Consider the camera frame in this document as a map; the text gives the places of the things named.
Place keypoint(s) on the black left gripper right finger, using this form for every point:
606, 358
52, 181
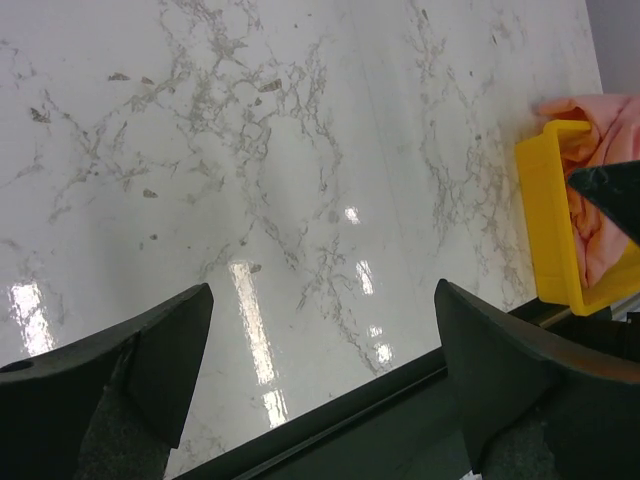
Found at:
536, 403

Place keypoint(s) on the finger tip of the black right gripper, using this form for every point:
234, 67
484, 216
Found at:
614, 190

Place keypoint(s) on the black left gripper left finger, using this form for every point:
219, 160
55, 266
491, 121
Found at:
112, 405

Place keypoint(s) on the pink t shirt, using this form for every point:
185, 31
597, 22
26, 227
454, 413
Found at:
613, 138

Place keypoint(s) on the yellow plastic bin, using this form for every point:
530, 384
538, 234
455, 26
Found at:
550, 230

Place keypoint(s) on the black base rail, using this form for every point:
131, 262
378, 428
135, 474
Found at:
404, 425

